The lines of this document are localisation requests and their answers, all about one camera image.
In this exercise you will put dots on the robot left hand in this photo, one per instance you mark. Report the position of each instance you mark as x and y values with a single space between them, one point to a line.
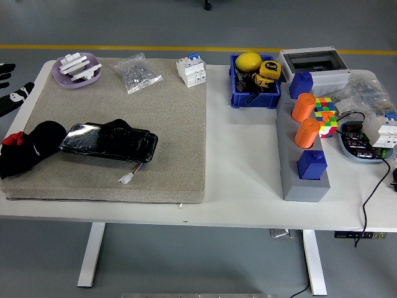
14 97

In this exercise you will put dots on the black battery panel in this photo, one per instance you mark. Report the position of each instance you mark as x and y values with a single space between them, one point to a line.
108 142

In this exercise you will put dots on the black table control panel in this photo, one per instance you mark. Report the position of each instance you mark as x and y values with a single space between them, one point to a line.
359 235

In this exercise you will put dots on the purple bowl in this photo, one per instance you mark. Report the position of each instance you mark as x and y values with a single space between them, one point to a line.
62 81

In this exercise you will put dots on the white plastic clip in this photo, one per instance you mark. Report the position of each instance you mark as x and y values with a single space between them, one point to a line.
73 63
88 70

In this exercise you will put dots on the clear bag of screws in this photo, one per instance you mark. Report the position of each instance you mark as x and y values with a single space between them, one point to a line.
136 74

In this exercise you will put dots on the grey-brown mat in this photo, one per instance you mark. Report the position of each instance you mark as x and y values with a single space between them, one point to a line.
155 108

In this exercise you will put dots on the white table leg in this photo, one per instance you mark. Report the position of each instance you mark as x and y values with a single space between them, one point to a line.
314 264
91 254

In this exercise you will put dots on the white breaker with blue switches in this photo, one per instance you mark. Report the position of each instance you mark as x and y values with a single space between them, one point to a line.
190 73

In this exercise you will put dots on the black chair caster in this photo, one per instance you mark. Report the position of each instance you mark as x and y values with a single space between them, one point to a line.
208 5

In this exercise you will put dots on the dark screwdriver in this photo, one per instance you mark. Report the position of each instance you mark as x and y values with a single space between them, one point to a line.
240 81

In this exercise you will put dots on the yellow ball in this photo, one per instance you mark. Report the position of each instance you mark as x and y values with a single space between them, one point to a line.
248 61

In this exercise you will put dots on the blue plastic bin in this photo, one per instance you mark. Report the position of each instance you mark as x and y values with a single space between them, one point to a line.
254 101

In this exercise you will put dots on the yellow and black tool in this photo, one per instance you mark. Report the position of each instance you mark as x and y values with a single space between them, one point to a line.
263 81

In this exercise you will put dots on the yellow tape measure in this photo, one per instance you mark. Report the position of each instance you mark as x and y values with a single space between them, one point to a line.
270 69

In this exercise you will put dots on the blue square block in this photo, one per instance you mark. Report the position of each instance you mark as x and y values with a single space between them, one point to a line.
310 167
300 85

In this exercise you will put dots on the orange cylinder block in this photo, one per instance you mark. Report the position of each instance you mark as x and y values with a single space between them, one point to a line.
302 108
306 135

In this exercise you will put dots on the grey shape sorter base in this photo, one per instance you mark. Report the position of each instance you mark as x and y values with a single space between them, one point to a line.
305 191

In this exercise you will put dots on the colourful puzzle cube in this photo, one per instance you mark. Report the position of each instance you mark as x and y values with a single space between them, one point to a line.
325 105

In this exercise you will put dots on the grey distribution box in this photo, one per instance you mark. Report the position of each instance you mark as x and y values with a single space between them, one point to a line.
328 77

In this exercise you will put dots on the grey-blue bowl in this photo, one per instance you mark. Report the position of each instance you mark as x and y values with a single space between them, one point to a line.
347 152

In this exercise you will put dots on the black capacitor board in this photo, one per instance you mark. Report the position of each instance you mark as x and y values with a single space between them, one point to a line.
356 139

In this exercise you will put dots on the clear bag of electronic parts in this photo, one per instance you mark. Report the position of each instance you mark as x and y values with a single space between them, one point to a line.
366 90

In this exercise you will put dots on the white breaker block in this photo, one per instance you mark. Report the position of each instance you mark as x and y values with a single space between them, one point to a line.
383 132

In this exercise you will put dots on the black plug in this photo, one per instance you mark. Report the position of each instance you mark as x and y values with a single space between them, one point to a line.
394 177

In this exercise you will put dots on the metal bracket under table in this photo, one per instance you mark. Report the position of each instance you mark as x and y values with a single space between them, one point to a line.
280 233

